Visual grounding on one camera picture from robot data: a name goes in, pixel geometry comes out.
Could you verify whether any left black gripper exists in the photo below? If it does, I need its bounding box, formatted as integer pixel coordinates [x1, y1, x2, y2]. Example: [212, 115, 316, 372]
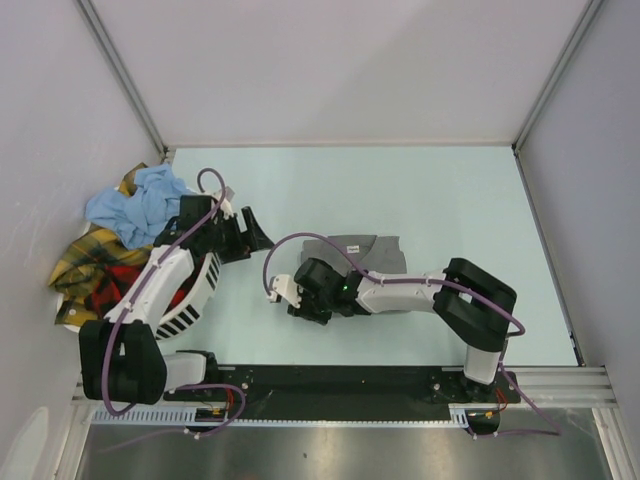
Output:
[201, 207, 273, 265]

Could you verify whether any grey long sleeve shirt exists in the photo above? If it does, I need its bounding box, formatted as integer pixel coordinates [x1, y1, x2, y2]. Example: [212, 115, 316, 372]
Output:
[299, 235, 407, 276]

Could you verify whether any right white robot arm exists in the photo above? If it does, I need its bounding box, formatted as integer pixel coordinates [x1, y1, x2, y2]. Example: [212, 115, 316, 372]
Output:
[271, 258, 517, 401]

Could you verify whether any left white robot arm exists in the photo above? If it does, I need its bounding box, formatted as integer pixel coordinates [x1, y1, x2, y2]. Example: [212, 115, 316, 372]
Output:
[79, 195, 274, 412]

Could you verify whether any white laundry basket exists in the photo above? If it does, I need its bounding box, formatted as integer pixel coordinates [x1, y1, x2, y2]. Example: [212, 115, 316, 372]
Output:
[59, 219, 224, 342]

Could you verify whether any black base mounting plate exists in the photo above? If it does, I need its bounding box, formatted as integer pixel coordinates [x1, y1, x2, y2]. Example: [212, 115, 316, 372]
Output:
[164, 365, 521, 422]

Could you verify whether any light blue shirt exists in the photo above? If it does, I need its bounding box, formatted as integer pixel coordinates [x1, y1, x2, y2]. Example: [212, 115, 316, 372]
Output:
[85, 165, 191, 250]

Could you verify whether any red black plaid shirt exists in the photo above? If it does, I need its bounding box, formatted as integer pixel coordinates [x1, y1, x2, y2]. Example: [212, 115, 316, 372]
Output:
[84, 260, 203, 319]

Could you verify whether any yellow plaid shirt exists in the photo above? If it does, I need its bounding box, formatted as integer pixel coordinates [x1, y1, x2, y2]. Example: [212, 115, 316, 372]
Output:
[48, 163, 151, 329]

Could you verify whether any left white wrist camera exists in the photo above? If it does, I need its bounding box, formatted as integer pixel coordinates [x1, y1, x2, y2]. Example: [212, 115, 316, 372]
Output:
[213, 187, 235, 220]

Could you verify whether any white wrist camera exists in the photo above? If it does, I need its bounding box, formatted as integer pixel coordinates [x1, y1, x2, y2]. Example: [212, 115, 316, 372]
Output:
[213, 187, 235, 220]
[267, 274, 301, 308]

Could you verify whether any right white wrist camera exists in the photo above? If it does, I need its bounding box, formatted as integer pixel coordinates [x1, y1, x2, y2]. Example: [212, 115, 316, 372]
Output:
[267, 274, 301, 308]

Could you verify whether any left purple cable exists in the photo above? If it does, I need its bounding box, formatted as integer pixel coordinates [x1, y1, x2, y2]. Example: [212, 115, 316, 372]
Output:
[101, 167, 246, 419]

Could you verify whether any white slotted cable duct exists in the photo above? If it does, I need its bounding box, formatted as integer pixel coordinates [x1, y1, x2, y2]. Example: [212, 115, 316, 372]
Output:
[91, 406, 468, 429]

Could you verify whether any left aluminium frame post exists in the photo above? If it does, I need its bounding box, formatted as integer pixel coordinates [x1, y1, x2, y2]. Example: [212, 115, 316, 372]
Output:
[74, 0, 168, 159]

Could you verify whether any aluminium frame post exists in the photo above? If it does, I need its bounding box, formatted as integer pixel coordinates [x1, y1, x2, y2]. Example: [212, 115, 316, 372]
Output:
[74, 0, 168, 159]
[511, 0, 608, 156]

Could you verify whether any aluminium front rail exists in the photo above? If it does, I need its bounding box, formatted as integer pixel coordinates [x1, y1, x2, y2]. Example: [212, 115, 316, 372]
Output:
[76, 368, 639, 479]

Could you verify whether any right aluminium frame post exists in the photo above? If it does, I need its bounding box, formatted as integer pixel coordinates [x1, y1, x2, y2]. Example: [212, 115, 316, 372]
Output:
[511, 0, 608, 156]

